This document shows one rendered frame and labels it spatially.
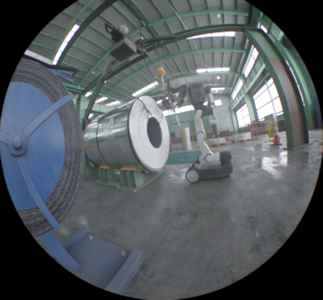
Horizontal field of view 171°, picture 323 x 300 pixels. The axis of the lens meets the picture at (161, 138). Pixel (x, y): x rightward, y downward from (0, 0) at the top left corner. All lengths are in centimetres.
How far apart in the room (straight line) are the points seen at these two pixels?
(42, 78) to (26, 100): 11
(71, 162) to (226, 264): 82
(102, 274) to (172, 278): 33
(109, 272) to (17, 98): 78
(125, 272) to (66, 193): 43
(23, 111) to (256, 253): 109
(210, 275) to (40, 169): 77
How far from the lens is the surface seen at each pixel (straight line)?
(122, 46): 110
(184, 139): 633
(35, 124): 44
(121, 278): 61
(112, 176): 202
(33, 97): 48
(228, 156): 161
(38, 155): 44
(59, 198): 48
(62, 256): 67
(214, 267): 65
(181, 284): 61
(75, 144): 50
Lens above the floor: 60
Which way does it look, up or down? 2 degrees up
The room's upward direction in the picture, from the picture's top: 7 degrees counter-clockwise
